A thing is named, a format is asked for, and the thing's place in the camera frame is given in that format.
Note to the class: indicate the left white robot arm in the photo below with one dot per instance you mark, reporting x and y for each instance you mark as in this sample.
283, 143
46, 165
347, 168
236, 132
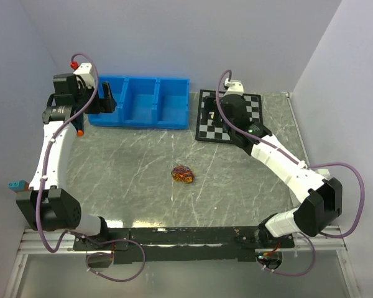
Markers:
45, 202

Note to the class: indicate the blue and brown toy block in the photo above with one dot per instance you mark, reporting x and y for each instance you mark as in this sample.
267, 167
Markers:
18, 186

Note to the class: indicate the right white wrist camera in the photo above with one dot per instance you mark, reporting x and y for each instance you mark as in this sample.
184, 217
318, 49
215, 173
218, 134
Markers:
233, 87

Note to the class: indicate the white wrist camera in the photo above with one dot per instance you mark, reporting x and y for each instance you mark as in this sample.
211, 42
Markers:
85, 74
233, 87

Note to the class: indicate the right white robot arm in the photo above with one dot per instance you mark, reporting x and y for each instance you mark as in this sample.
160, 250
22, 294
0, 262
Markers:
319, 200

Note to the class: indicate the black marker orange cap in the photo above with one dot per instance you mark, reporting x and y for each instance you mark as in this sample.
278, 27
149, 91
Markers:
78, 122

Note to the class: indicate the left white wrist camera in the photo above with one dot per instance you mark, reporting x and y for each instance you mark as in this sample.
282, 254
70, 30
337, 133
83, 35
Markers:
85, 74

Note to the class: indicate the blue three-compartment plastic bin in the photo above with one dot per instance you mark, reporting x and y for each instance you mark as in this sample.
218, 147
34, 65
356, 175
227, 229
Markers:
147, 103

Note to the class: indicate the black and white chessboard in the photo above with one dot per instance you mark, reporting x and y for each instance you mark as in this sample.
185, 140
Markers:
210, 130

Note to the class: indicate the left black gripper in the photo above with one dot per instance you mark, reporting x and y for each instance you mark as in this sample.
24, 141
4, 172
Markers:
105, 105

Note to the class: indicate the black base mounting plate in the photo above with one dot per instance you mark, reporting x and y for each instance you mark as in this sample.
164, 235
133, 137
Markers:
130, 245

